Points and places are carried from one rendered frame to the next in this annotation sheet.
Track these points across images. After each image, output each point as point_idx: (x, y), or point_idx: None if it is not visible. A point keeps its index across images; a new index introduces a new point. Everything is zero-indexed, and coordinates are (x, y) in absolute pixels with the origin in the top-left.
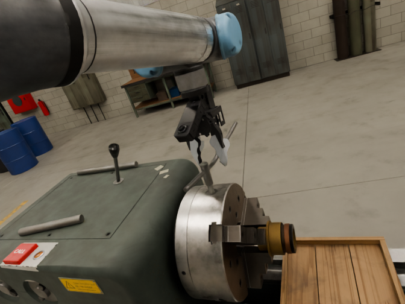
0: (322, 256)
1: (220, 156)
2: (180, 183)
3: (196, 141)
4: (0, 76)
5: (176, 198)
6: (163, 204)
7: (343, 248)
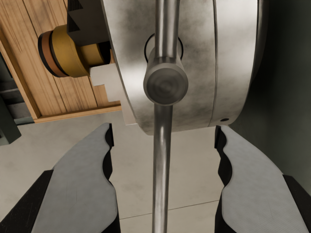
0: (86, 93)
1: (91, 138)
2: (298, 97)
3: (240, 231)
4: None
5: (291, 31)
6: None
7: (70, 106)
